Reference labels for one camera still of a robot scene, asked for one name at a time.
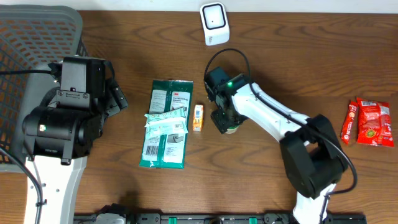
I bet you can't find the green 3M gloves package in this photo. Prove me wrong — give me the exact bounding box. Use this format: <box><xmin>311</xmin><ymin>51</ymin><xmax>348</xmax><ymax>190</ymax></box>
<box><xmin>139</xmin><ymin>80</ymin><xmax>193</xmax><ymax>169</ymax></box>

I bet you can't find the green lid jar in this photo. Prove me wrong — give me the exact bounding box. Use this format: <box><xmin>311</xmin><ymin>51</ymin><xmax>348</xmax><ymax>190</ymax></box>
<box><xmin>225</xmin><ymin>125</ymin><xmax>239</xmax><ymax>134</ymax></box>

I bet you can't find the pale green wipes pack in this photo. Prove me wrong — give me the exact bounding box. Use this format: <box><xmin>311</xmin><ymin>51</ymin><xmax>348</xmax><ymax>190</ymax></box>
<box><xmin>145</xmin><ymin>108</ymin><xmax>188</xmax><ymax>139</ymax></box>

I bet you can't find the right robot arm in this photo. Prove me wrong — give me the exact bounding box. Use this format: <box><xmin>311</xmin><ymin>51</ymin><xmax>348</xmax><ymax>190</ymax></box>
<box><xmin>204</xmin><ymin>67</ymin><xmax>348</xmax><ymax>223</ymax></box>

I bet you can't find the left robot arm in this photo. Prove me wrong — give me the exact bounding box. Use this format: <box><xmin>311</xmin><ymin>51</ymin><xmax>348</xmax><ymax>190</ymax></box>
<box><xmin>22</xmin><ymin>56</ymin><xmax>128</xmax><ymax>223</ymax></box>

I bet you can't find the red instant coffee stick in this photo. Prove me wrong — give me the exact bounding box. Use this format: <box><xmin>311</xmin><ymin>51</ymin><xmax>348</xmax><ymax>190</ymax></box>
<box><xmin>341</xmin><ymin>100</ymin><xmax>358</xmax><ymax>144</ymax></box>

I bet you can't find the orange snack packet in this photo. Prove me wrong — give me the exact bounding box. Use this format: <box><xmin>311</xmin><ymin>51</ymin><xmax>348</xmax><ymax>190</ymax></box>
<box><xmin>193</xmin><ymin>105</ymin><xmax>204</xmax><ymax>132</ymax></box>

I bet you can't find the grey plastic mesh basket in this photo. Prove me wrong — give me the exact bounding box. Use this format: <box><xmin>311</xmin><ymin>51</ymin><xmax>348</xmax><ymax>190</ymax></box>
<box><xmin>1</xmin><ymin>5</ymin><xmax>88</xmax><ymax>161</ymax></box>

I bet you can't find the red snack bag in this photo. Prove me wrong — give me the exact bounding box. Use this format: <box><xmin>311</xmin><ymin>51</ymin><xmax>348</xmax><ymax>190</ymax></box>
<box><xmin>356</xmin><ymin>97</ymin><xmax>394</xmax><ymax>147</ymax></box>

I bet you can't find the white barcode scanner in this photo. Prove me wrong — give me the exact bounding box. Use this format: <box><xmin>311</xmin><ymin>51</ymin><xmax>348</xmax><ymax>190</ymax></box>
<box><xmin>200</xmin><ymin>2</ymin><xmax>230</xmax><ymax>46</ymax></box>

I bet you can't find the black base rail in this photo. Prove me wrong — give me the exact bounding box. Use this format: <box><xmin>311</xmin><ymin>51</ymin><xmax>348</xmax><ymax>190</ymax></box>
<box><xmin>74</xmin><ymin>212</ymin><xmax>368</xmax><ymax>224</ymax></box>

